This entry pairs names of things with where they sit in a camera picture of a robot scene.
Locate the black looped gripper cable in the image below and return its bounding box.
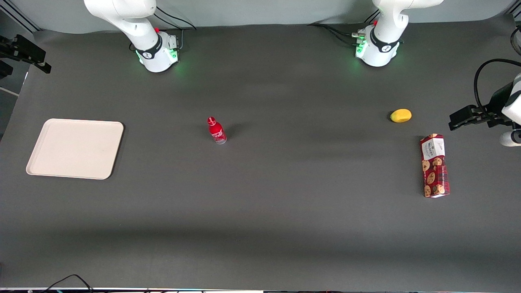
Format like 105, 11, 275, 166
473, 59, 521, 117

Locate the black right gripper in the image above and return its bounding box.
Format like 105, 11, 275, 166
0, 34, 52, 79

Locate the beige plastic tray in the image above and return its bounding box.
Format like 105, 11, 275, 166
26, 118, 125, 180

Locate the red coke bottle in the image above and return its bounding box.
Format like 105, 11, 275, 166
207, 116, 228, 145

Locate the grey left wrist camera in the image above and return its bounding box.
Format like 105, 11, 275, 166
499, 129, 521, 147

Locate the yellow lemon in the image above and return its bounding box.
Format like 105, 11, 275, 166
390, 109, 412, 123

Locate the red cookie box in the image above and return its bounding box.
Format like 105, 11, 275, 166
420, 133, 451, 199

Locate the black side cable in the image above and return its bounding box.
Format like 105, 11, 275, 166
510, 25, 521, 57

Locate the thin black table edge cable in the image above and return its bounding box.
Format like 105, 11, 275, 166
40, 274, 96, 293

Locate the black arm base cable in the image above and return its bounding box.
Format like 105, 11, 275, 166
322, 27, 365, 46
307, 23, 366, 38
151, 6, 197, 52

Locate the aluminium frame bar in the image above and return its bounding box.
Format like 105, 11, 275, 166
0, 0, 43, 34

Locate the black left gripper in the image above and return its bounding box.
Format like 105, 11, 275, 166
449, 81, 515, 131

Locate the black right arm base cable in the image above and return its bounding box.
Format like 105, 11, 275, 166
151, 6, 197, 52

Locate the black left arm base cable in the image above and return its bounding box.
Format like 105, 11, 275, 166
322, 27, 365, 46
307, 23, 366, 38

